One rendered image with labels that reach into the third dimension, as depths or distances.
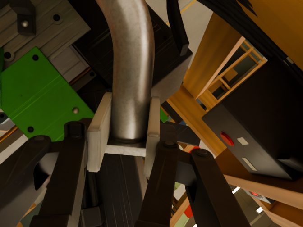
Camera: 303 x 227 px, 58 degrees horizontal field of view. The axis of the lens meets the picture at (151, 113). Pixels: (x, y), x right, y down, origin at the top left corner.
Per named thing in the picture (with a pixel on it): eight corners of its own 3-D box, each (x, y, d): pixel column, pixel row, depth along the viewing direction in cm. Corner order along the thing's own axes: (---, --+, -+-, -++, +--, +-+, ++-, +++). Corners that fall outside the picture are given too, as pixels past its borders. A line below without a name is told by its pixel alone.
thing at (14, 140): (2, 165, 73) (9, 173, 73) (-40, 167, 57) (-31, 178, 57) (114, 73, 77) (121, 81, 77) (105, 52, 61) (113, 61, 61)
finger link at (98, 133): (98, 173, 17) (86, 172, 17) (112, 124, 24) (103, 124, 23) (99, 130, 16) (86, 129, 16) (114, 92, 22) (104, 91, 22)
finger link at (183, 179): (158, 162, 15) (213, 167, 15) (158, 123, 19) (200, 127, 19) (155, 185, 15) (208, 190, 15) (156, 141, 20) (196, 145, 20)
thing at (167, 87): (68, 47, 89) (135, 126, 85) (25, -9, 59) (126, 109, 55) (112, 13, 91) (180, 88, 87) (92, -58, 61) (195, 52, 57)
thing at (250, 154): (199, 119, 56) (249, 176, 54) (218, 103, 40) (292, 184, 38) (242, 81, 58) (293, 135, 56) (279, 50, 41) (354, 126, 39)
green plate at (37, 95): (-1, 90, 54) (71, 167, 57) (-20, 87, 46) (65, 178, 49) (45, 54, 55) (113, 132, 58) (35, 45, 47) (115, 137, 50)
